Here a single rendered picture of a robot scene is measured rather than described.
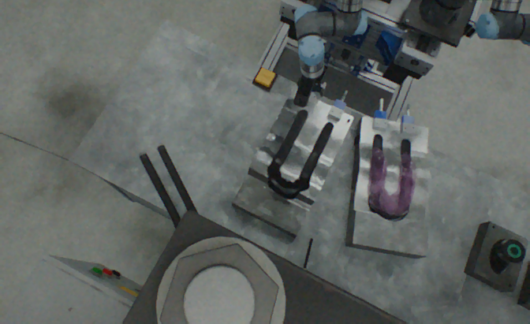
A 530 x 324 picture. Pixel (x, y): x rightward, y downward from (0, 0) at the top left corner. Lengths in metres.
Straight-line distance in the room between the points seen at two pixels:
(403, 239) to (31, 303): 1.14
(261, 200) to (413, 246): 0.55
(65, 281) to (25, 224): 1.69
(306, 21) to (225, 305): 1.13
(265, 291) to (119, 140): 1.44
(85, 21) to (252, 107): 1.57
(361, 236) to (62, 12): 2.32
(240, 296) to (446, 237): 1.49
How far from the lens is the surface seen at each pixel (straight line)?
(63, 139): 2.74
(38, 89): 2.92
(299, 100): 1.50
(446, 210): 1.83
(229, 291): 0.37
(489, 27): 1.46
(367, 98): 2.53
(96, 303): 0.99
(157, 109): 1.78
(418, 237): 1.64
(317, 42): 1.34
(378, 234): 1.60
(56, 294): 1.02
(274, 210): 1.59
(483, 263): 1.78
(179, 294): 0.38
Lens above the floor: 2.42
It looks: 72 degrees down
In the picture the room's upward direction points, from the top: 10 degrees clockwise
